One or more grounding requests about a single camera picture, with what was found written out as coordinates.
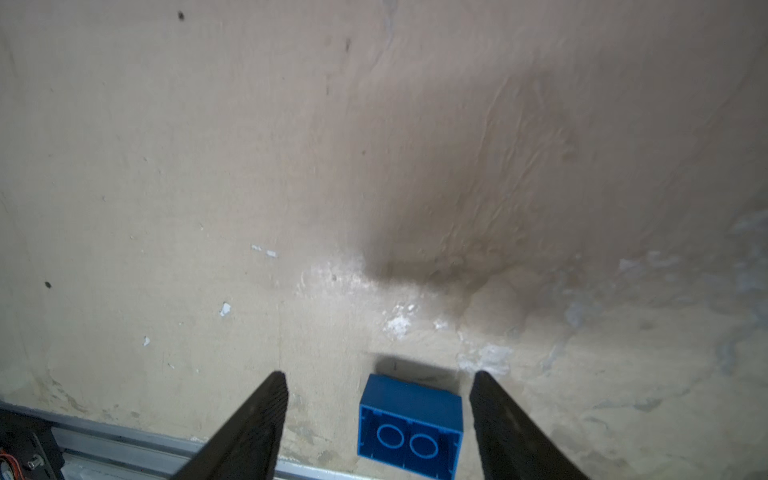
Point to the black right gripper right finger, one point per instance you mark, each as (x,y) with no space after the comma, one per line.
(511,445)

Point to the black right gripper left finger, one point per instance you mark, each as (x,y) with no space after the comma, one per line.
(247,445)

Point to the blue lego brick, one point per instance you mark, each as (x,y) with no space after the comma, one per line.
(411,427)

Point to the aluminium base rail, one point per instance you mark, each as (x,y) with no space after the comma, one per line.
(99,450)

